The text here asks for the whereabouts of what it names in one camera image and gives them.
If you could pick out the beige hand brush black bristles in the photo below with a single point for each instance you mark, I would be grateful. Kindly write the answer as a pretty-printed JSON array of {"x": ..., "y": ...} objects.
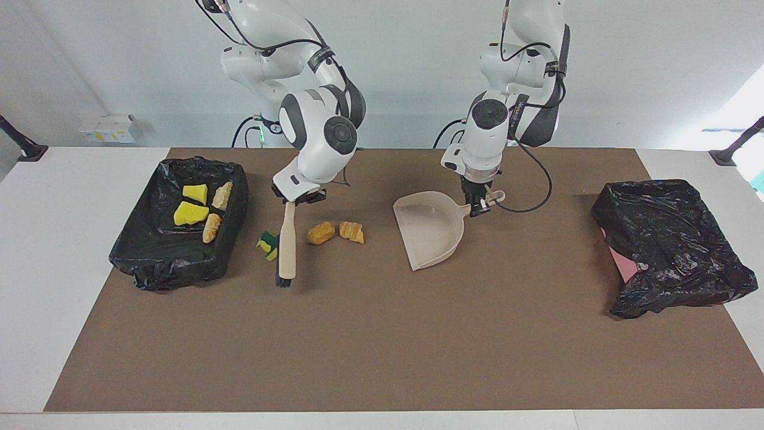
[{"x": 287, "y": 245}]

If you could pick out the golden brown bread roll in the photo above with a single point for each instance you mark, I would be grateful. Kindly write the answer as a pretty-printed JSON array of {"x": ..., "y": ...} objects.
[{"x": 321, "y": 233}]

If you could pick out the pale beige bread piece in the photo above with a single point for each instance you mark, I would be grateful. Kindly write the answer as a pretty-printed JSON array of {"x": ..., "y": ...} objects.
[{"x": 222, "y": 196}]

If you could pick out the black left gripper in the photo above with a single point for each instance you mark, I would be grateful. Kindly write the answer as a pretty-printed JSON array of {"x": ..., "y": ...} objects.
[{"x": 477, "y": 186}]

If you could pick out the beige plastic dustpan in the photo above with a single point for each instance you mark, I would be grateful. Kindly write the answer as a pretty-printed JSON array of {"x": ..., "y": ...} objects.
[{"x": 430, "y": 233}]

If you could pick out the cyan object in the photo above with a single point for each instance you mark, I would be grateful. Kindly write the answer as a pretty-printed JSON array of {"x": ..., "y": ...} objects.
[{"x": 759, "y": 182}]

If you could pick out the orange striped bread piece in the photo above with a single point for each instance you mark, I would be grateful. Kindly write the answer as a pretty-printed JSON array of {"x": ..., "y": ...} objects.
[{"x": 351, "y": 232}]

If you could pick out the black trash bag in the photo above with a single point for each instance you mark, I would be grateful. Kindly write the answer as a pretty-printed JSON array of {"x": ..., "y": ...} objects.
[
  {"x": 149, "y": 269},
  {"x": 674, "y": 239}
]

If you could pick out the brown table mat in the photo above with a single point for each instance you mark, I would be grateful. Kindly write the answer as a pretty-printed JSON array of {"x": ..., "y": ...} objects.
[{"x": 388, "y": 334}]

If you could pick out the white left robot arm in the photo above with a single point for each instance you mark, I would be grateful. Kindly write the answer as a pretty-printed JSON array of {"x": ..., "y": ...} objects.
[{"x": 489, "y": 137}]

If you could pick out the orange striped croissant piece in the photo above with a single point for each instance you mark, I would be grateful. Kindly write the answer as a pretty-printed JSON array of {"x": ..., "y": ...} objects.
[{"x": 211, "y": 228}]

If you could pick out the white box yellow labels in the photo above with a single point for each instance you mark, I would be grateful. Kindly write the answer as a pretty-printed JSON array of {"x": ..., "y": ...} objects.
[{"x": 107, "y": 128}]

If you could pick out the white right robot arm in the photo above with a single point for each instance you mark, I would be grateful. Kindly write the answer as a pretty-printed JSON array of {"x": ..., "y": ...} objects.
[{"x": 316, "y": 137}]

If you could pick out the pink bin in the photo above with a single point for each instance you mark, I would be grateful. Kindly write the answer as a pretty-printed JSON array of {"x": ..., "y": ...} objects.
[{"x": 624, "y": 266}]

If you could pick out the yellow green-backed sponge piece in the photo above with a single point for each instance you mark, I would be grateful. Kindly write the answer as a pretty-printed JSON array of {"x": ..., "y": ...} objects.
[{"x": 267, "y": 245}]

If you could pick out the black stand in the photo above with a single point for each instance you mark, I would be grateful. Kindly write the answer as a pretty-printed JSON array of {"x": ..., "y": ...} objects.
[
  {"x": 725, "y": 156},
  {"x": 30, "y": 152}
]

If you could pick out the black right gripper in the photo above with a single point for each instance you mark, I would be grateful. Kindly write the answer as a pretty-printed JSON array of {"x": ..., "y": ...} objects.
[{"x": 313, "y": 196}]

